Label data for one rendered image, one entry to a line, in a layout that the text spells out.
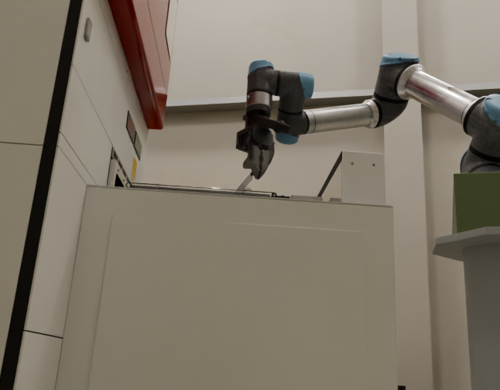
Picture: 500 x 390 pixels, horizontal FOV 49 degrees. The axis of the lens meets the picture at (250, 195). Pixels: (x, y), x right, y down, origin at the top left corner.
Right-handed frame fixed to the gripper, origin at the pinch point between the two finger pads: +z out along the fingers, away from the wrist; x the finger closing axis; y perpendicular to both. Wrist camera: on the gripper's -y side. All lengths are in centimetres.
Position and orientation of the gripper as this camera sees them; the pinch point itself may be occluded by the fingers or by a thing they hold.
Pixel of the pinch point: (258, 173)
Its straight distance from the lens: 149.8
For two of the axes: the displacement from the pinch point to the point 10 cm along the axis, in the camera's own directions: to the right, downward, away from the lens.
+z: -0.6, 9.4, -3.2
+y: -6.0, 2.3, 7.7
